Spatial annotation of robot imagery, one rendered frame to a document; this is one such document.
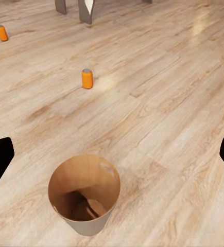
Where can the trash can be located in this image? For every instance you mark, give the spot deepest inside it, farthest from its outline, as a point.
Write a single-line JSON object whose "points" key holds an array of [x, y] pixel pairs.
{"points": [[84, 194]]}

